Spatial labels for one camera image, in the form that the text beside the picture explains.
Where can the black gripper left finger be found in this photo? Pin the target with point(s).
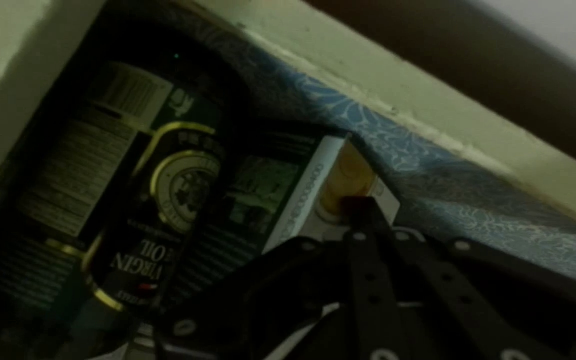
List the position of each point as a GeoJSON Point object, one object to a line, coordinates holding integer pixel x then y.
{"type": "Point", "coordinates": [252, 311]}

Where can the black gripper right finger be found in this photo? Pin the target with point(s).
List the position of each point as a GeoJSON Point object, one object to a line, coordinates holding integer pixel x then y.
{"type": "Point", "coordinates": [487, 302]}

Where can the green tea box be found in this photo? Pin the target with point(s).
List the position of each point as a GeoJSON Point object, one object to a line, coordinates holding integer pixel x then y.
{"type": "Point", "coordinates": [288, 184]}

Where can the olive oil bottle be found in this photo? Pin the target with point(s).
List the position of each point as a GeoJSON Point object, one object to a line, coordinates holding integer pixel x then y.
{"type": "Point", "coordinates": [154, 214]}

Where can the dark labelled tin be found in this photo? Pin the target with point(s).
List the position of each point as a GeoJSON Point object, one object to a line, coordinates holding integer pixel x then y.
{"type": "Point", "coordinates": [46, 227]}

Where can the open wall cabinet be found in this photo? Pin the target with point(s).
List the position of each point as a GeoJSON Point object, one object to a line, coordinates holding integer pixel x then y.
{"type": "Point", "coordinates": [461, 168]}

